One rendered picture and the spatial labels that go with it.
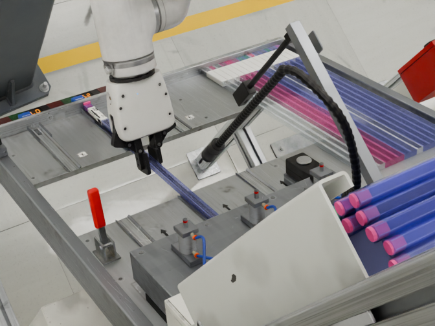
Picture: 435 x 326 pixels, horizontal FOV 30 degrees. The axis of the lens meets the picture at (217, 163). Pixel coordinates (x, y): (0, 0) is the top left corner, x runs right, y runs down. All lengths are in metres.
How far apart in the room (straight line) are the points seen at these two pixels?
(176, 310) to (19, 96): 1.49
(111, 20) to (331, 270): 0.80
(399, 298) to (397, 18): 2.54
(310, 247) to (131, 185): 1.80
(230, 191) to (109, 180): 1.06
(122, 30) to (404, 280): 0.89
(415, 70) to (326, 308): 1.49
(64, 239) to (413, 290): 0.84
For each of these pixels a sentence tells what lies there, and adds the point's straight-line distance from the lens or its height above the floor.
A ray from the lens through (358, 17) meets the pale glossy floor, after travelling 2.90.
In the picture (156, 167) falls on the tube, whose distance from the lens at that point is 1.35.
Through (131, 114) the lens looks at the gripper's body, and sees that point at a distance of 1.31.
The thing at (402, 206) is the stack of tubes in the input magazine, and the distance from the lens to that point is 0.62.
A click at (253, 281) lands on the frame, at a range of 0.65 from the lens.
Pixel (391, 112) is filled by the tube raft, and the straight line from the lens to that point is 1.50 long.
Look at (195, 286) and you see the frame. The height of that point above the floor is 1.44.
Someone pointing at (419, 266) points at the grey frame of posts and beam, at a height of 1.80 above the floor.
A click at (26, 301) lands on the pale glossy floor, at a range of 2.20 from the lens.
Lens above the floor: 2.15
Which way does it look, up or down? 62 degrees down
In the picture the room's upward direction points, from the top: 43 degrees clockwise
